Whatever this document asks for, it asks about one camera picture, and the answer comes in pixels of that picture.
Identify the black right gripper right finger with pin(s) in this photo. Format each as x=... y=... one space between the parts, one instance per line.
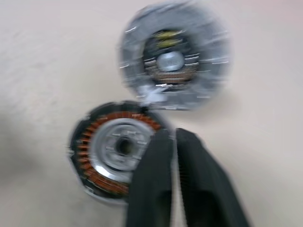
x=203 y=189

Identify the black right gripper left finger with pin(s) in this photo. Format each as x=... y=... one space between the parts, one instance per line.
x=151 y=184

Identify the silver spoked rotor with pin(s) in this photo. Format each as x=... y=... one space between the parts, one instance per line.
x=104 y=147

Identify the black motor housing copper windings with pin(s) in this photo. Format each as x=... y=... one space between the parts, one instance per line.
x=81 y=144

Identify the grey round motor lid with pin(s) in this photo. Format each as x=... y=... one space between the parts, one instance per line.
x=132 y=59

